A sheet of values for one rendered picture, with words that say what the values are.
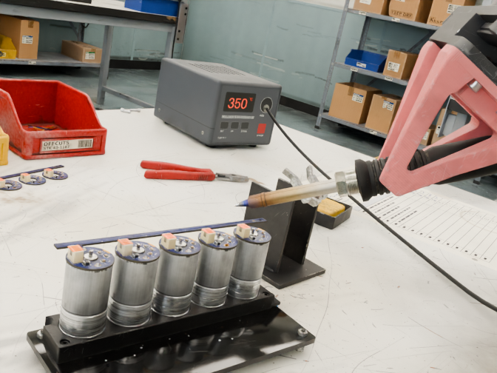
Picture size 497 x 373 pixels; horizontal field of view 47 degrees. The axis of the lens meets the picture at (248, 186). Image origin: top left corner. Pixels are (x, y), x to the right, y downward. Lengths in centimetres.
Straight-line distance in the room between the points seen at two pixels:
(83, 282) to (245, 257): 11
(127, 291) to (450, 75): 20
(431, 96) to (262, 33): 565
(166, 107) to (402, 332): 53
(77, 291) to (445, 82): 21
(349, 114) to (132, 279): 459
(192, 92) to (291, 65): 492
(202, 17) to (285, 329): 616
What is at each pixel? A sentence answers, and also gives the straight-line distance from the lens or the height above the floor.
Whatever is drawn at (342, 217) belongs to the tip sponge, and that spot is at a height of 76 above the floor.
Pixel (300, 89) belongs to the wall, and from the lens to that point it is 564.
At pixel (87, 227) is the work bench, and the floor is 75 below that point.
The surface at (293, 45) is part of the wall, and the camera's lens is 571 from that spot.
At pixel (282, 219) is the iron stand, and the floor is 80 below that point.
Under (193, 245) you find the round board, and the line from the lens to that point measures 34.
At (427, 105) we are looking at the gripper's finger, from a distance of 30.
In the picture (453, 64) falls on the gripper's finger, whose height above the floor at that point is 94.
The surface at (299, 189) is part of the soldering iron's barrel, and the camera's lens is 33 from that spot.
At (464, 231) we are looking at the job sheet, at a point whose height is 75.
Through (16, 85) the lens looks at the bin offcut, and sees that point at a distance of 74.
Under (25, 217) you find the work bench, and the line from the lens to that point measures 50.
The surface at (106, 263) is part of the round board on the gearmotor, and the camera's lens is 31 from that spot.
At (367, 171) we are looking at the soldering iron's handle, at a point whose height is 88.
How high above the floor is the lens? 96
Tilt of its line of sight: 18 degrees down
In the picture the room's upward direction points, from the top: 12 degrees clockwise
